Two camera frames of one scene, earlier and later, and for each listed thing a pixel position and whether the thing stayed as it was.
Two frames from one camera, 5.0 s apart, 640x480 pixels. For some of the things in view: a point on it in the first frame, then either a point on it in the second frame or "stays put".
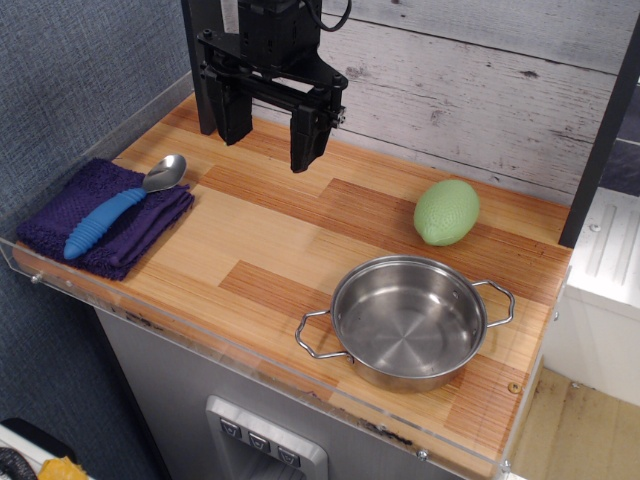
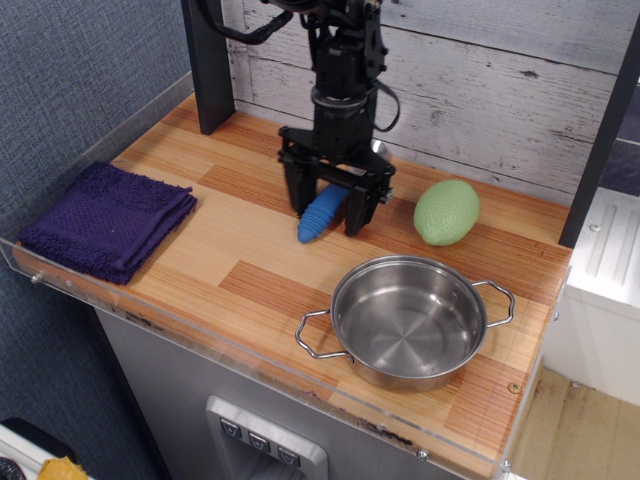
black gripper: [275, 57] → [340, 145]
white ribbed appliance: [595, 340] stays put
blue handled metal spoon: [163, 174] → [330, 198]
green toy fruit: [445, 212] stays put
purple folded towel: [90, 189] stays put
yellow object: [61, 468] stays put
